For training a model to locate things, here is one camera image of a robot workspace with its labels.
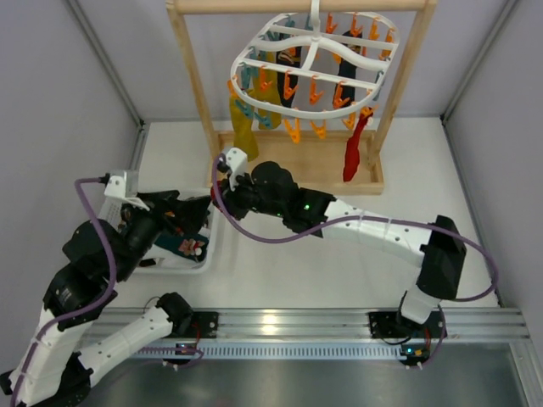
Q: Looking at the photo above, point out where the dark navy patterned sock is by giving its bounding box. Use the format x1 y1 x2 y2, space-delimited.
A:
276 47 301 108

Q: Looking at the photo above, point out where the red santa sock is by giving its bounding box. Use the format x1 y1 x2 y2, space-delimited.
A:
342 106 377 182

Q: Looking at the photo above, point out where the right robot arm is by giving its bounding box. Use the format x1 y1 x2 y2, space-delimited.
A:
212 156 467 338

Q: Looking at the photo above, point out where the dark green reindeer sock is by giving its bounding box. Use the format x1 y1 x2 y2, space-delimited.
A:
155 234 209 263

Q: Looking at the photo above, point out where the white round clip hanger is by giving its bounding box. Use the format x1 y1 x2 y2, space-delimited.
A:
227 1 400 120

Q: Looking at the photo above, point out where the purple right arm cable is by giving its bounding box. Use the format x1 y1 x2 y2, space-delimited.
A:
210 153 500 370

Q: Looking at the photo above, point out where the mustard yellow sock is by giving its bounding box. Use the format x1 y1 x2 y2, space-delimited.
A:
253 69 282 130
229 97 259 161

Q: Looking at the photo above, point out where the white plastic laundry basket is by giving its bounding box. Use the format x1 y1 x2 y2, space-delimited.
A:
100 186 221 276

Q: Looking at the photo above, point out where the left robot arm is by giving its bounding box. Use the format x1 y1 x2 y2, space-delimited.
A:
1 191 210 406

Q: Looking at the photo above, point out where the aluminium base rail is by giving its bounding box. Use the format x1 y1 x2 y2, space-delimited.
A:
70 307 531 361

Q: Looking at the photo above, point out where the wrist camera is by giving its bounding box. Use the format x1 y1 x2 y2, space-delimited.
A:
104 170 138 199
222 147 248 191

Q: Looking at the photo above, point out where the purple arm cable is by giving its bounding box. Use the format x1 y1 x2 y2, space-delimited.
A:
8 176 204 407
210 153 500 370

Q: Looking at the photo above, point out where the wooden hanger rack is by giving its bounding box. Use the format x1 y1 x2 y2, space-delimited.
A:
166 1 436 195

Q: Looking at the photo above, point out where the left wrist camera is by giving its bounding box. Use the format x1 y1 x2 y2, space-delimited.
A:
104 170 138 199

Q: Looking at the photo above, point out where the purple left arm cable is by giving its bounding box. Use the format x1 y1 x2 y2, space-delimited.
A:
8 176 204 407

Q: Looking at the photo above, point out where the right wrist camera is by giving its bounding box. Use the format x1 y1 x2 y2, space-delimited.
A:
222 147 248 191

